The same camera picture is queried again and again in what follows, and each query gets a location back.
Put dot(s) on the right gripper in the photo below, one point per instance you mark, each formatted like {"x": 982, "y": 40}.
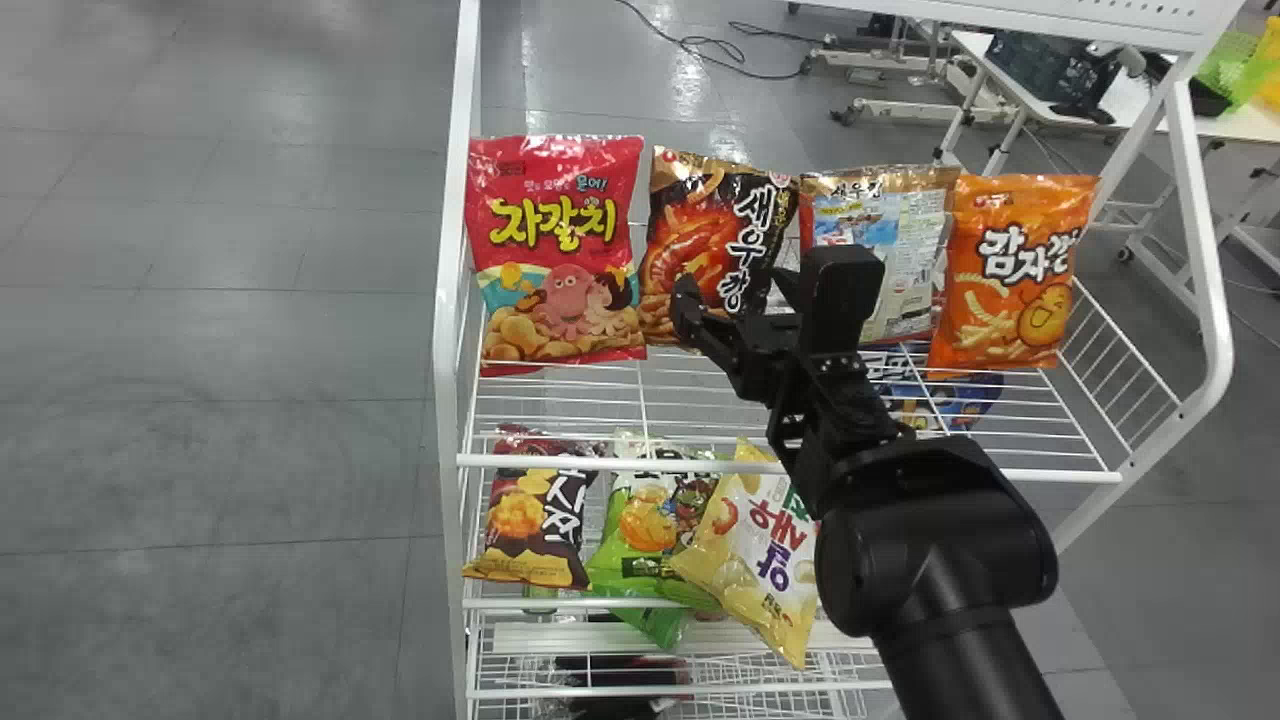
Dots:
{"x": 765, "y": 355}

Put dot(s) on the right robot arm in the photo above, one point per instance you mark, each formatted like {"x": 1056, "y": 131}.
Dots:
{"x": 935, "y": 560}

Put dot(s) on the green basket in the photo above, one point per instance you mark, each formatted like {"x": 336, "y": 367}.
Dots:
{"x": 1235, "y": 70}

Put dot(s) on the black and orange snack packet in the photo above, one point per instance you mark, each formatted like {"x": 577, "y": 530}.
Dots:
{"x": 715, "y": 225}

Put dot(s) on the gold and white snack packet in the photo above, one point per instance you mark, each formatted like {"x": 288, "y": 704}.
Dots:
{"x": 900, "y": 235}

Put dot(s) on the red snack packet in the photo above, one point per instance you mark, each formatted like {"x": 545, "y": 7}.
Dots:
{"x": 555, "y": 255}

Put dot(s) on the blue snack packet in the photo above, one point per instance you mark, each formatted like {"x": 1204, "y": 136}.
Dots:
{"x": 955, "y": 400}

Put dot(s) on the green snack packet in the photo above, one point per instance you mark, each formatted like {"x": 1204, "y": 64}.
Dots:
{"x": 640, "y": 540}

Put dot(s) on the black and yellow snack packet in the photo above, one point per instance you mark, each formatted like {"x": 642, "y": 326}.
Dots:
{"x": 535, "y": 520}

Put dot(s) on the white side table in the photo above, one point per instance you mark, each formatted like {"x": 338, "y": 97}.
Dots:
{"x": 1240, "y": 125}

